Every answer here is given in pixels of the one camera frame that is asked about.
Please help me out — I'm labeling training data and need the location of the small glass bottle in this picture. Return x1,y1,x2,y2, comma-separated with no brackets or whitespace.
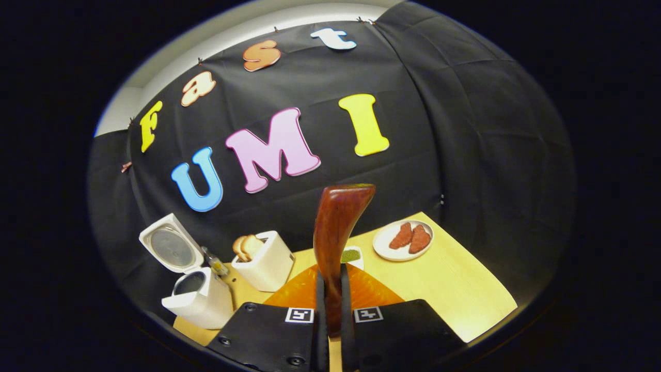
200,246,229,277

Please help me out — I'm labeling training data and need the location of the black backdrop cloth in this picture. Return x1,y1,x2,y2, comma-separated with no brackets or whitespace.
87,0,577,311

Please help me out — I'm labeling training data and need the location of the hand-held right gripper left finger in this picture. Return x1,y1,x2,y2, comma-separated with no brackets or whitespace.
207,263,329,372

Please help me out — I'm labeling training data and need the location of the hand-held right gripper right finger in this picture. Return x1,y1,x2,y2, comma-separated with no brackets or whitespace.
338,263,465,372

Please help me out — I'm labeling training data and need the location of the white rice cooker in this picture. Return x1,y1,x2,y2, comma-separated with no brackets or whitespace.
138,213,234,330

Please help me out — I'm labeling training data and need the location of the brown wooden spoon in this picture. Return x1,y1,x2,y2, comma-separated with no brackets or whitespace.
313,184,376,337

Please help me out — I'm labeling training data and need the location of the white round plate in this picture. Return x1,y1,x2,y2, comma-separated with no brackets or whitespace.
373,220,434,262

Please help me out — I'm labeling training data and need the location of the red meat slice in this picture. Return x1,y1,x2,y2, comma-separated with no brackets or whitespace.
408,225,432,254
388,222,414,250

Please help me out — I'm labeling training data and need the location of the white divided bean dish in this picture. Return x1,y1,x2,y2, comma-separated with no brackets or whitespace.
341,246,365,270

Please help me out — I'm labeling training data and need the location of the white toaster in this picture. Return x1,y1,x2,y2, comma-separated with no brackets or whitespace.
231,230,295,292

